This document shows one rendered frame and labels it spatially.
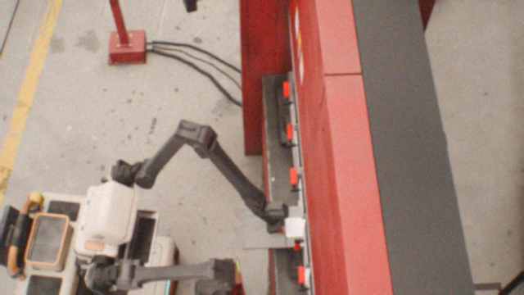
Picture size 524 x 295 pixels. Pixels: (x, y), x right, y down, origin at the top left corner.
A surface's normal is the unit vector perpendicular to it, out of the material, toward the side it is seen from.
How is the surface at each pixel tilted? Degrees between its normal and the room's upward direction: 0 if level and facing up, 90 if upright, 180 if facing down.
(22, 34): 0
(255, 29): 90
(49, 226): 0
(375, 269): 0
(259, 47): 90
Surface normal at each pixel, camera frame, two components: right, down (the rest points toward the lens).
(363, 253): 0.01, -0.46
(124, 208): 0.68, -0.27
